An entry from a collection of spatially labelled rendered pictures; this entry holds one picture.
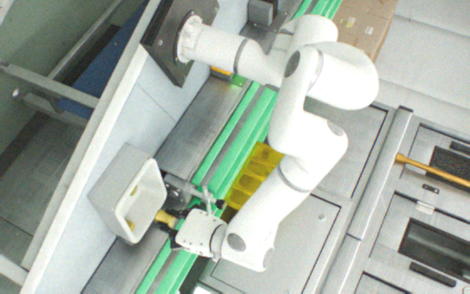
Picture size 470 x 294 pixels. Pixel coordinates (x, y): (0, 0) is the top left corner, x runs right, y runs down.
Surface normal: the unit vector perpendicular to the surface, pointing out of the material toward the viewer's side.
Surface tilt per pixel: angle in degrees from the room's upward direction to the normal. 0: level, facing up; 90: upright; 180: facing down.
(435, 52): 90
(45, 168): 90
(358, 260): 90
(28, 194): 90
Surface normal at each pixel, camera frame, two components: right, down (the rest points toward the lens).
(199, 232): -0.37, -0.53
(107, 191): -0.11, -0.49
